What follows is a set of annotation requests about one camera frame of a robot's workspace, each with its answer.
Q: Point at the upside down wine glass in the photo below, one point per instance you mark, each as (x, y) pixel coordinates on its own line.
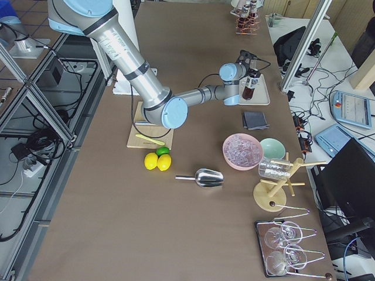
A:
(282, 235)
(288, 261)

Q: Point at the grey folded cloth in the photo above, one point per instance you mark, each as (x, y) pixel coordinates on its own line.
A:
(254, 120)

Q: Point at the mirror tray glass rack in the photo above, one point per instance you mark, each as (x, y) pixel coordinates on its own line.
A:
(261, 227)

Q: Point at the aluminium frame post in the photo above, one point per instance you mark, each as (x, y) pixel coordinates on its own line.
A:
(311, 28)

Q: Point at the pink bowl with ice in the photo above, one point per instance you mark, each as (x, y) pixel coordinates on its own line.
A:
(242, 151)

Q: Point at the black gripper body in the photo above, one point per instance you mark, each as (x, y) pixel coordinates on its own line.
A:
(253, 74)

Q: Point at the yellow plastic knife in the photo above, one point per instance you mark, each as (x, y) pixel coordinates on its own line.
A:
(158, 142)

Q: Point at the black monitor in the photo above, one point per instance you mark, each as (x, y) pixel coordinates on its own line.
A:
(347, 181)

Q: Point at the small mint green bowl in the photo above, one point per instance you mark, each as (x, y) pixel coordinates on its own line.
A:
(273, 148)

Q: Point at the copper wire bottle basket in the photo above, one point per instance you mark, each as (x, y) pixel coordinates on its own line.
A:
(253, 24)

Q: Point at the clear textured glass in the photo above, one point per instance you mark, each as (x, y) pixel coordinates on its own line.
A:
(276, 169)

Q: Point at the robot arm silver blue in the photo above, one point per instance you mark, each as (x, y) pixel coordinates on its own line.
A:
(167, 110)

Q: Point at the cream serving tray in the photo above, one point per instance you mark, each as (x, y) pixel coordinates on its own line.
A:
(260, 94)

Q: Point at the tea bottle white cap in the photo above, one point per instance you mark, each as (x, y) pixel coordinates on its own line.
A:
(243, 19)
(253, 9)

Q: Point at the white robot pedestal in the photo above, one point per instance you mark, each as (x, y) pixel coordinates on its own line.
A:
(115, 32)

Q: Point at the wooden cutting board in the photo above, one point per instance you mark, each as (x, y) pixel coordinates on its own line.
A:
(156, 132)

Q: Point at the steel muddler black tip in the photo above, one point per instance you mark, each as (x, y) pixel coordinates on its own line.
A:
(143, 123)

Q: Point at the green lime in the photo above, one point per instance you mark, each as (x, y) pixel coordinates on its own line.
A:
(162, 151)

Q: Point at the wooden cup tree stand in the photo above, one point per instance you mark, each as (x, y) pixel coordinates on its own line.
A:
(269, 193)

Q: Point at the blue teach pendant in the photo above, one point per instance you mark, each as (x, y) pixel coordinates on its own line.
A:
(351, 109)
(335, 137)

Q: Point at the steel ice scoop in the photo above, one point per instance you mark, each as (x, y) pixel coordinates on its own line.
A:
(205, 178)

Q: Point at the green bowl with utensils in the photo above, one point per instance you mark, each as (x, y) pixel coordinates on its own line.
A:
(273, 19)

